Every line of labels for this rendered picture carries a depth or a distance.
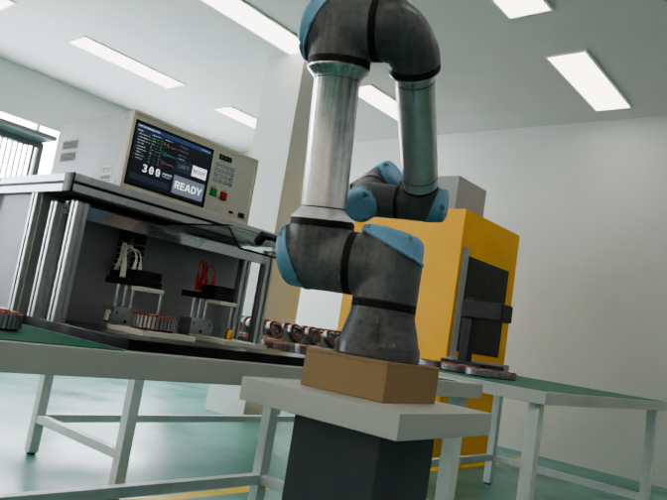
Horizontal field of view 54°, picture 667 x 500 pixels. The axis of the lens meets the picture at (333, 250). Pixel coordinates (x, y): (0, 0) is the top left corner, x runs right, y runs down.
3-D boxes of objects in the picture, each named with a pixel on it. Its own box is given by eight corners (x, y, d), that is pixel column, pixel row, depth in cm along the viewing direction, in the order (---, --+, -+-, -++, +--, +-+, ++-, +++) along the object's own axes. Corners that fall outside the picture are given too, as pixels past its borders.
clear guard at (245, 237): (306, 266, 174) (310, 244, 175) (239, 248, 156) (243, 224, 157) (226, 260, 196) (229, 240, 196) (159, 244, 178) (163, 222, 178)
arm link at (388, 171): (380, 164, 147) (390, 153, 154) (344, 188, 153) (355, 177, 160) (401, 191, 148) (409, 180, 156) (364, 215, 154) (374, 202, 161)
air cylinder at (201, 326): (209, 339, 186) (212, 319, 186) (188, 336, 180) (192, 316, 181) (198, 337, 189) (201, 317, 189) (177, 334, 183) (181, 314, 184)
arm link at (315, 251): (343, 299, 114) (378, -17, 112) (265, 287, 119) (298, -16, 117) (362, 294, 125) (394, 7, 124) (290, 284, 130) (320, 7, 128)
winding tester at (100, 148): (247, 226, 196) (259, 160, 198) (119, 187, 163) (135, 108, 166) (170, 224, 221) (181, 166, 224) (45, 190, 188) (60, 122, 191)
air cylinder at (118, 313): (136, 330, 167) (140, 309, 168) (110, 327, 162) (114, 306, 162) (125, 328, 171) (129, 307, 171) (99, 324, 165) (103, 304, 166)
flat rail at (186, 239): (268, 265, 198) (269, 255, 199) (78, 217, 152) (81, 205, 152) (265, 265, 199) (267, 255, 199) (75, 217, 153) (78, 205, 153)
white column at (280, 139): (279, 420, 583) (336, 69, 623) (242, 420, 549) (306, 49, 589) (241, 409, 615) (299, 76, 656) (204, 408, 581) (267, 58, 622)
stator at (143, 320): (184, 334, 157) (187, 319, 157) (142, 329, 149) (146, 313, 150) (160, 329, 165) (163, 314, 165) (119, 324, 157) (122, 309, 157)
